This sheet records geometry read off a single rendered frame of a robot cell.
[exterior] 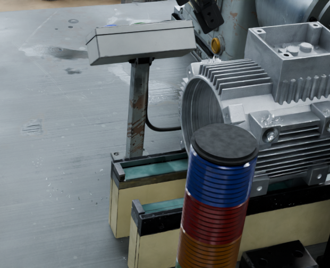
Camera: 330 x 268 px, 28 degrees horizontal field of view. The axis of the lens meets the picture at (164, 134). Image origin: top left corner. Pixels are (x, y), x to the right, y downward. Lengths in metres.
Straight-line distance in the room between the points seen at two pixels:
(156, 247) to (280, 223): 0.21
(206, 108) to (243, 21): 0.44
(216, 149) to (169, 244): 0.43
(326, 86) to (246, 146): 0.41
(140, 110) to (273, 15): 0.34
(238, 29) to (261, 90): 0.54
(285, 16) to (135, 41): 0.33
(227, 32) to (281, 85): 0.57
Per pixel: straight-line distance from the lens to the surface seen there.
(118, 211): 1.05
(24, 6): 3.50
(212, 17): 0.89
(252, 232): 1.05
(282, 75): 0.92
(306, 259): 1.02
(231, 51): 1.48
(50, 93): 1.46
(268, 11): 1.34
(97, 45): 1.07
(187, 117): 1.04
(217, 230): 0.61
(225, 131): 0.60
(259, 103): 0.93
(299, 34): 1.03
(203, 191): 0.59
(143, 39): 1.09
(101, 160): 1.25
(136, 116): 1.18
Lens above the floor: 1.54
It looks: 34 degrees down
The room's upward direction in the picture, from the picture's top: 6 degrees clockwise
